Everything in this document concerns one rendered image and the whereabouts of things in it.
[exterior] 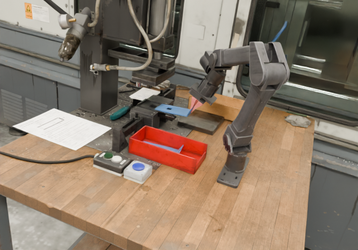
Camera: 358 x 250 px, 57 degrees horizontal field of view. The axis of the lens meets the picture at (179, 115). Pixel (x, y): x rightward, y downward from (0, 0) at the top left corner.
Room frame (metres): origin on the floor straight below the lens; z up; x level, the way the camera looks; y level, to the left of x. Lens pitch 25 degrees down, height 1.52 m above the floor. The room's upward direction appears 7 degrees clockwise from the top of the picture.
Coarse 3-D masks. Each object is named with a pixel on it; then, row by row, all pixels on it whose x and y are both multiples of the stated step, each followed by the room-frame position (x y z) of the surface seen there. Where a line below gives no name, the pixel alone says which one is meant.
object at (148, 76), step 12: (120, 48) 1.34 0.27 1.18; (132, 60) 1.24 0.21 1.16; (144, 60) 1.22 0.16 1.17; (156, 60) 1.21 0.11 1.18; (168, 60) 1.23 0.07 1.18; (132, 72) 1.16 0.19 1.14; (144, 72) 1.17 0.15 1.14; (156, 72) 1.19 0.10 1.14; (168, 72) 1.24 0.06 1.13; (156, 84) 1.14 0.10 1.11
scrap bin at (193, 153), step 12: (144, 132) 1.09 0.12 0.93; (156, 132) 1.08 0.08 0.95; (168, 132) 1.06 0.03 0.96; (132, 144) 0.98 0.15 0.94; (144, 144) 0.97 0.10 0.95; (168, 144) 1.06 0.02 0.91; (180, 144) 1.05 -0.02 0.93; (192, 144) 1.03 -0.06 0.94; (204, 144) 1.02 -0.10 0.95; (144, 156) 0.97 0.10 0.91; (156, 156) 0.95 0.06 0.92; (168, 156) 0.94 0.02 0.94; (180, 156) 0.92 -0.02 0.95; (192, 156) 1.01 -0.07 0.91; (204, 156) 0.99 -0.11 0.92; (180, 168) 0.92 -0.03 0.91; (192, 168) 0.91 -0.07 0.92
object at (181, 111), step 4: (164, 104) 1.25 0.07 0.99; (156, 108) 1.20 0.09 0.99; (160, 108) 1.20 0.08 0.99; (164, 108) 1.21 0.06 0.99; (172, 108) 1.21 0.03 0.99; (176, 108) 1.21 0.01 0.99; (180, 108) 1.22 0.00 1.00; (184, 108) 1.22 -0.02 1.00; (192, 108) 1.16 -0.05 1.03; (168, 112) 1.17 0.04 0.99; (172, 112) 1.17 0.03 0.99; (176, 112) 1.17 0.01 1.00; (180, 112) 1.17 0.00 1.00; (184, 112) 1.17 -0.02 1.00; (188, 112) 1.14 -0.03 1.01
